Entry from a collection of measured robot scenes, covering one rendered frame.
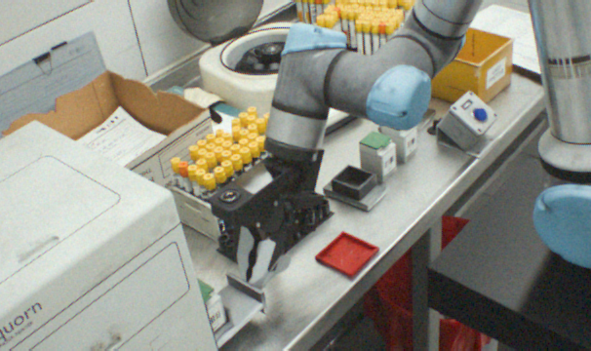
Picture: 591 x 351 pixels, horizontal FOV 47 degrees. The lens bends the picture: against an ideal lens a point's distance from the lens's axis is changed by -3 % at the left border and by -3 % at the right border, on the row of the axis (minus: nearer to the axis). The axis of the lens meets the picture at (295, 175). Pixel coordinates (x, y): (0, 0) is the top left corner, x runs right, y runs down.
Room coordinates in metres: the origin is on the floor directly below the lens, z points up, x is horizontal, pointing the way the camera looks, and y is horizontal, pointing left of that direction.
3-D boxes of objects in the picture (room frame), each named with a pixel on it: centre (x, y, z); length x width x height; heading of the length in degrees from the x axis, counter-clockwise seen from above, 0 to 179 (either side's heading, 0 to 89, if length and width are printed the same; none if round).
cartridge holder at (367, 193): (0.90, -0.09, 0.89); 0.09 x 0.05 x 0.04; 47
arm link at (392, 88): (0.74, -0.12, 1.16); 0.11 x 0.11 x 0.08; 50
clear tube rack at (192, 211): (0.93, 0.09, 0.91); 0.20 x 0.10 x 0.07; 134
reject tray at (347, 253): (0.76, -0.06, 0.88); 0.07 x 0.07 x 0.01; 44
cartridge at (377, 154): (0.95, -0.14, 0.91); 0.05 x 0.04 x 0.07; 44
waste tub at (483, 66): (1.18, -0.36, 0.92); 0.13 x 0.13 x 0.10; 42
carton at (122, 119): (1.01, 0.31, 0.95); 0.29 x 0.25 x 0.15; 44
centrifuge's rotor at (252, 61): (1.23, 0.01, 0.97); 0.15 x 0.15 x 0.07
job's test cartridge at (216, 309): (0.62, 0.14, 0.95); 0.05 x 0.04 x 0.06; 44
